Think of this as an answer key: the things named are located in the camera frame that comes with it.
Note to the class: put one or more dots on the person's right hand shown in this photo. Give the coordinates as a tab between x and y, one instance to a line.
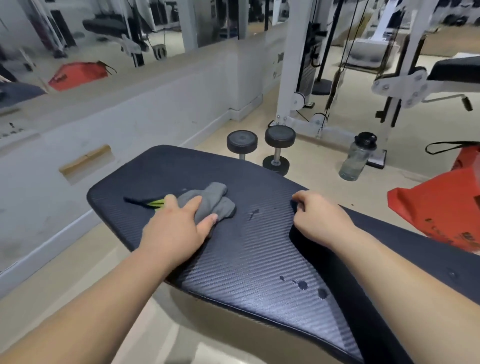
322	221

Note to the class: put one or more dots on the person's left hand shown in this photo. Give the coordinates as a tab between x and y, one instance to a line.
172	232

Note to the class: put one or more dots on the grey microfibre cloth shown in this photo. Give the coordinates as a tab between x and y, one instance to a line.
221	210

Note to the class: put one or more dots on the dark blue padded bench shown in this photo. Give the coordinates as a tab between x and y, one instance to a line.
243	255

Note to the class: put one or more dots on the person's left forearm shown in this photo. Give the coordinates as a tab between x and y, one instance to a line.
93	307

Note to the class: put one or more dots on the person's right forearm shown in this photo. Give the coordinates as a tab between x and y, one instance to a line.
405	292

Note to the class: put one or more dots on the clear water bottle black lid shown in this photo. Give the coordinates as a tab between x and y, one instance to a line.
354	161

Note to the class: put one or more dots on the black round dumbbell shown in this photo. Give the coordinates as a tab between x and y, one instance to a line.
242	140
279	135

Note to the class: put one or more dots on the red shopping bag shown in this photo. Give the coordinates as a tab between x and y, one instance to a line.
431	202

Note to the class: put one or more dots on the black round machine base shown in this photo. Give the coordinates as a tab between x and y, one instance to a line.
322	87

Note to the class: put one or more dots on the white box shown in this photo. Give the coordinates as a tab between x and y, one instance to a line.
367	54

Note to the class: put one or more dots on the black machine seat pad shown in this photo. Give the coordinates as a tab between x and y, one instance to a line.
453	69

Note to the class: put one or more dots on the grey wall socket panel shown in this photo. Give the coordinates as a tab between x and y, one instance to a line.
15	135

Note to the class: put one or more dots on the wall mirror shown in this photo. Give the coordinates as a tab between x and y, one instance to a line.
112	48

